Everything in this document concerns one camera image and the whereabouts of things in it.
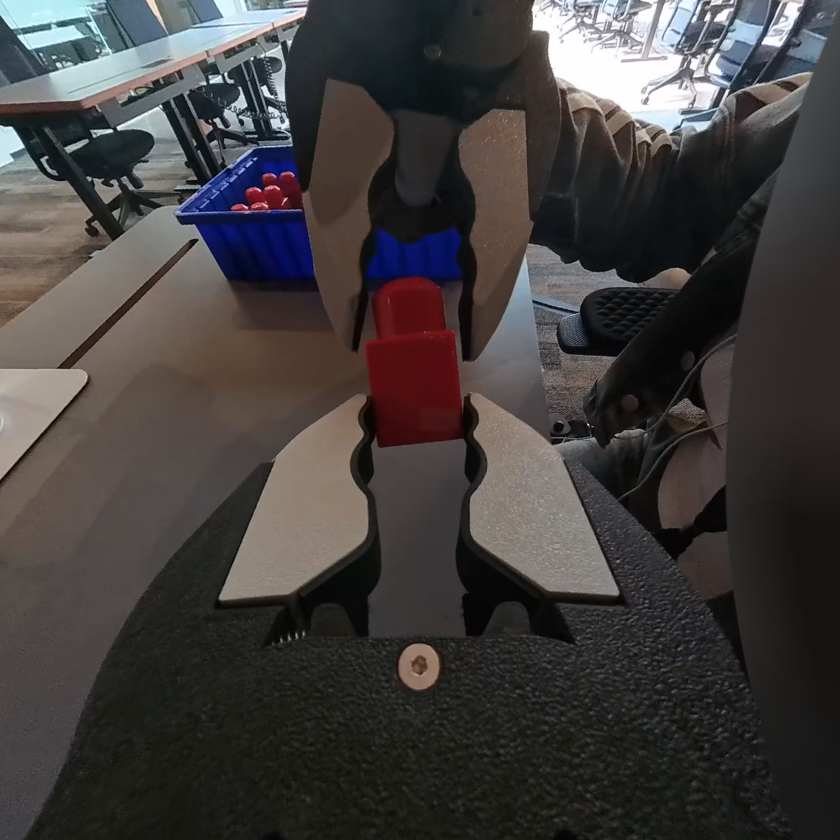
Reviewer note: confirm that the black chair armrest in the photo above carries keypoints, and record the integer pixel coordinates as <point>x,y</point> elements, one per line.
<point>623,315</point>

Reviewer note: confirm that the long wood-edged office desk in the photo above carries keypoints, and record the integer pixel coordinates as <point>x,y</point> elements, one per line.
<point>131,65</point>

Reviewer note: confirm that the blue plastic bin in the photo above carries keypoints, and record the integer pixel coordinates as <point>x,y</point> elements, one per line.
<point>262,243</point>

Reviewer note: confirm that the pile of red mega blocks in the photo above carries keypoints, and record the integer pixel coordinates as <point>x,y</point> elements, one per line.
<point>272,193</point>

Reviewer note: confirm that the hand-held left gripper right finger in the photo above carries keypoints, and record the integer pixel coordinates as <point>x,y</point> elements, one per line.
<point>531,518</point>

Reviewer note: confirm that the red mega block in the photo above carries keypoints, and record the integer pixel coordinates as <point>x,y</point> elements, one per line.
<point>413,387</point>

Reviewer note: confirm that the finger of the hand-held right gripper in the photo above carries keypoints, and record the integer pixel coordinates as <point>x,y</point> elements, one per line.
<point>341,216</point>
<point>499,216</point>

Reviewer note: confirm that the row of office chairs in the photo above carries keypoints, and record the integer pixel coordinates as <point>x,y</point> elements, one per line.
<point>695,33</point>

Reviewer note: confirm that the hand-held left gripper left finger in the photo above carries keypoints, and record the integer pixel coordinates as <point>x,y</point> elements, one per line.
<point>308,512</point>

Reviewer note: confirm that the black office chair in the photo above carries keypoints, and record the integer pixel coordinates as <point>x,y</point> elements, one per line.
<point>216,105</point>
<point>111,154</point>

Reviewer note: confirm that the person's right forearm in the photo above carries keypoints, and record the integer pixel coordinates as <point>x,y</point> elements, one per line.
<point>630,184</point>

